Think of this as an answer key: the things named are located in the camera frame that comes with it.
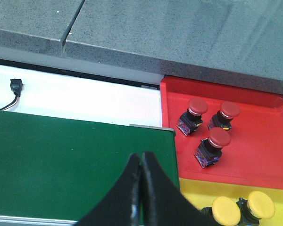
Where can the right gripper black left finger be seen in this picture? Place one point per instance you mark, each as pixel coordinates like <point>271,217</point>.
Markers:
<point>121,205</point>

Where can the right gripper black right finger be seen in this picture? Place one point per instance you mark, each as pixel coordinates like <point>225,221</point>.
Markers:
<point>162,202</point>

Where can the yellow mushroom push button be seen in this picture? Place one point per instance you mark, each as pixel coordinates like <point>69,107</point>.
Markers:
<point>224,211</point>

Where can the red mushroom push button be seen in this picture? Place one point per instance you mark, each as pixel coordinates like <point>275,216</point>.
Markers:
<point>191,119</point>

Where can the yellow plastic tray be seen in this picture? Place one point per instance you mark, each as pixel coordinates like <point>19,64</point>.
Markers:
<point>202,193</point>

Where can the green conveyor belt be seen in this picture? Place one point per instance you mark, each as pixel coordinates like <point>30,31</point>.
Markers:
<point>55,168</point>

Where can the orange red object at edge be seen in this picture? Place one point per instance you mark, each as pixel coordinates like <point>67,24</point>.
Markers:
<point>255,154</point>

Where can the grey stone slab right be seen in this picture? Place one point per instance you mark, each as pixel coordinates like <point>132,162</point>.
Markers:
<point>234,42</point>

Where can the grey stone slab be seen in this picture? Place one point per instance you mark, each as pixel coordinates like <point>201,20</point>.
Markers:
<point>37,26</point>
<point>234,42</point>

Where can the grey stone slab left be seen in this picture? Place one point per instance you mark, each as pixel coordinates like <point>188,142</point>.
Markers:
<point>37,26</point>

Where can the silver belt end bracket right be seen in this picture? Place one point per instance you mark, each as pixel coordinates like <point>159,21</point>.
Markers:
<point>154,127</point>

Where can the silver aluminium conveyor rail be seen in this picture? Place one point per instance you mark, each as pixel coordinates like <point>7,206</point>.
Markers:
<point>25,221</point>

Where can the black sensor with cable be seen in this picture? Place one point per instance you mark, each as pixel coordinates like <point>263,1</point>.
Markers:
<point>16,87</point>

